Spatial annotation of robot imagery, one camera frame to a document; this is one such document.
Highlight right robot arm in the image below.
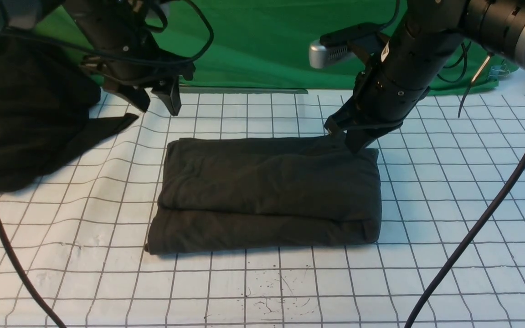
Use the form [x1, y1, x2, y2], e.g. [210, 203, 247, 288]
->
[319, 0, 525, 152]

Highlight black cloth pile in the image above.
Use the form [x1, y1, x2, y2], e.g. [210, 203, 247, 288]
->
[0, 36, 138, 193]

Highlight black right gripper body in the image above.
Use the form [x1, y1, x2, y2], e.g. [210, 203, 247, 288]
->
[331, 18, 464, 130]

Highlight metal binder clip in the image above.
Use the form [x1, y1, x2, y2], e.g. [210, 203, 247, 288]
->
[488, 64, 510, 81]

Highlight gray long-sleeved shirt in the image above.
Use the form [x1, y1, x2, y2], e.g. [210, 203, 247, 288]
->
[144, 136, 382, 255]

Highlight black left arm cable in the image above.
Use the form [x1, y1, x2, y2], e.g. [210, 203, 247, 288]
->
[0, 105, 67, 328]

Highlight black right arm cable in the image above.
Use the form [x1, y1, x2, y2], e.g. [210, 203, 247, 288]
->
[404, 98, 525, 328]

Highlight green backdrop cloth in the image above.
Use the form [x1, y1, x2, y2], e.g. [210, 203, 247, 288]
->
[34, 0, 518, 95]

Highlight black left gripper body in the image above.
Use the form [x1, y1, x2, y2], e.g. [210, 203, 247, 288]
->
[64, 0, 196, 92]

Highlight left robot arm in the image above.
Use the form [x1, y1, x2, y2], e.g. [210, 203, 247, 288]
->
[0, 0, 196, 116]

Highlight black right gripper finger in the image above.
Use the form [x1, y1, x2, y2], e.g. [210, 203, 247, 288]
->
[345, 128, 392, 154]
[324, 116, 349, 136]

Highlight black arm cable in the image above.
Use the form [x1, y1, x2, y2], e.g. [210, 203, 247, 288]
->
[404, 98, 525, 328]
[0, 105, 67, 328]

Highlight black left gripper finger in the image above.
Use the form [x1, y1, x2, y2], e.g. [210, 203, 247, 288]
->
[151, 78, 182, 116]
[103, 82, 151, 113]

